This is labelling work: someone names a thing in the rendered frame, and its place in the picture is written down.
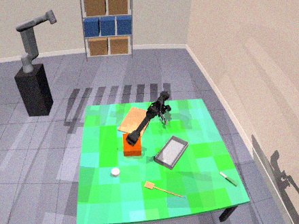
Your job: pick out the white cylinder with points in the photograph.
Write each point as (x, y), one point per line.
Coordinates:
(115, 172)

